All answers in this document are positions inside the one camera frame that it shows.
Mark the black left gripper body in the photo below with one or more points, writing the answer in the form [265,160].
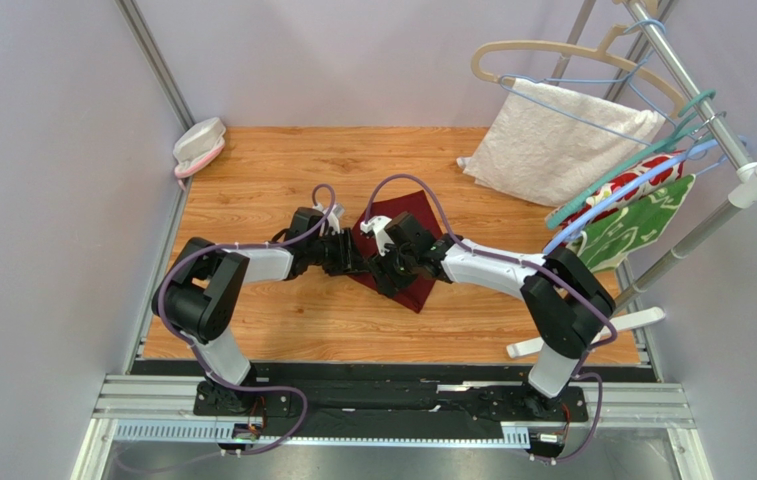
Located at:
[329,253]

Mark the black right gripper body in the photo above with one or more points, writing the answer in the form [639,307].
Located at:
[387,275]

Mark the dark red cloth napkin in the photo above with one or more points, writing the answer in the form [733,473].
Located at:
[416,205]

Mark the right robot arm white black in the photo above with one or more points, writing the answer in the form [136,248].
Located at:
[568,304]

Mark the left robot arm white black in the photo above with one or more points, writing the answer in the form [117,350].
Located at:
[197,298]

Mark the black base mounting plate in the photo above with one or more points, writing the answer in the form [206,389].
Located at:
[373,400]

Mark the white textured hanging cloth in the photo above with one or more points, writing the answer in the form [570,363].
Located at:
[542,157]

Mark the white pink folded cloth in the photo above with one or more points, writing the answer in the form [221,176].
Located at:
[198,147]

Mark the green white patterned cloth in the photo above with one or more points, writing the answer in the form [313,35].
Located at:
[604,244]

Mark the red flower patterned cloth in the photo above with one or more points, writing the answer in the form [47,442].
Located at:
[669,175]

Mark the beige clothes hanger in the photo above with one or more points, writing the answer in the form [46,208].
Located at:
[599,54]

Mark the teal clothes hanger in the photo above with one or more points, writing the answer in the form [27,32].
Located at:
[667,144]

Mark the blue clothes hanger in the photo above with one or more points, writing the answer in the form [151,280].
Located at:
[637,181]

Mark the silver white clothes rack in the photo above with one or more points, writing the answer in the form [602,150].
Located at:
[712,126]

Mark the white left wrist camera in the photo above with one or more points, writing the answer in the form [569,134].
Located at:
[335,216]

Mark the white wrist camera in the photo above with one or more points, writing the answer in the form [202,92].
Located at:
[376,228]
[335,216]

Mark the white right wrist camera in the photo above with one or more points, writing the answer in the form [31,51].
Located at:
[376,228]

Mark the light blue wire hanger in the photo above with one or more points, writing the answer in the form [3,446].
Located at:
[556,93]

